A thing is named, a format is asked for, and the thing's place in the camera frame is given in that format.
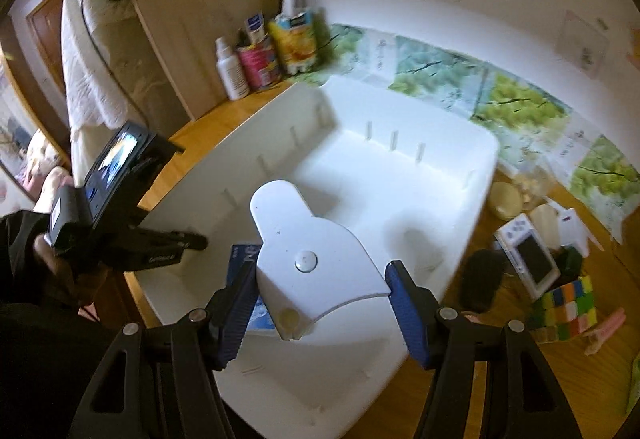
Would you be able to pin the white blue carton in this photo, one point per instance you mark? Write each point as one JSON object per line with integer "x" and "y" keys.
{"x": 255, "y": 29}

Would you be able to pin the white handheld device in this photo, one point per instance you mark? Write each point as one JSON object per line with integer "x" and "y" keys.
{"x": 530, "y": 259}

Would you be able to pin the cream round compact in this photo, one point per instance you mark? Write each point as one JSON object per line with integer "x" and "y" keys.
{"x": 505, "y": 199}

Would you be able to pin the yellow printed package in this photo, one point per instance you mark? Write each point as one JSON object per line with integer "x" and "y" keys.
{"x": 295, "y": 44}

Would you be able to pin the white charger adapter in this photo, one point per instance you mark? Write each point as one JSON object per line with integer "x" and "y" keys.
{"x": 575, "y": 226}

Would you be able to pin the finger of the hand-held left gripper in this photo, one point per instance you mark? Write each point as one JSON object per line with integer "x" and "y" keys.
{"x": 175, "y": 241}

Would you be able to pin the black oval object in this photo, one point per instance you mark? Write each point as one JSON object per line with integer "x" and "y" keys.
{"x": 482, "y": 279}

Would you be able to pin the white plastic bottle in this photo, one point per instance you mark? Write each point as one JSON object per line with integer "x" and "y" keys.
{"x": 232, "y": 74}

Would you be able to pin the person's left forearm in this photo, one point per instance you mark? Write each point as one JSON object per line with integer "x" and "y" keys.
{"x": 20, "y": 259}

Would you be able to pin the white plastic storage bin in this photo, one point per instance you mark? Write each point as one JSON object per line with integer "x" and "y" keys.
{"x": 400, "y": 179}

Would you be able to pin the wooden cabinet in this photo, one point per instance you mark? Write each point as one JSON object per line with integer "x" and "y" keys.
{"x": 200, "y": 9}

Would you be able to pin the colourful puzzle cube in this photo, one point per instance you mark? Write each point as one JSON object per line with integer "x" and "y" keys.
{"x": 562, "y": 311}

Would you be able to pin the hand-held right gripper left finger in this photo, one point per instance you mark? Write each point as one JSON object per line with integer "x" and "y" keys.
{"x": 235, "y": 314}

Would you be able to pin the green bottle with gold cap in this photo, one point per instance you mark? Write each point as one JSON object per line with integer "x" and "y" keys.
{"x": 570, "y": 264}

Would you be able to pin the clear plastic box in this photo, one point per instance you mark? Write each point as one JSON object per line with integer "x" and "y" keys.
{"x": 532, "y": 184}

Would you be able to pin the pink hair roller clip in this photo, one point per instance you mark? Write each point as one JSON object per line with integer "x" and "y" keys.
{"x": 602, "y": 334}

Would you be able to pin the blue printed packet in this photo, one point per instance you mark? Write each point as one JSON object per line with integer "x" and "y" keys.
{"x": 242, "y": 259}

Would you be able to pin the person's left hand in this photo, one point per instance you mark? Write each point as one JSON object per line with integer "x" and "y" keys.
{"x": 50, "y": 264}

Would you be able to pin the white plastic holder piece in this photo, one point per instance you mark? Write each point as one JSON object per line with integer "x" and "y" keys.
{"x": 310, "y": 239}

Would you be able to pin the pink printed can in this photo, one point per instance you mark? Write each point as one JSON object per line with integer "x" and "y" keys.
{"x": 259, "y": 66}

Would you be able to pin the pink framed wall sticker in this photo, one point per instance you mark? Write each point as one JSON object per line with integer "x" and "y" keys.
{"x": 582, "y": 44}

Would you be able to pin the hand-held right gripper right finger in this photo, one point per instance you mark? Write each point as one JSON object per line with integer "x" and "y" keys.
{"x": 407, "y": 314}

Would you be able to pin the white spray bottle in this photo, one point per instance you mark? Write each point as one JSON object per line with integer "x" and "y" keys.
{"x": 292, "y": 1}

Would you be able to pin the white cloth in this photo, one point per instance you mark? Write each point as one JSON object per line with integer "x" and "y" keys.
{"x": 95, "y": 69}

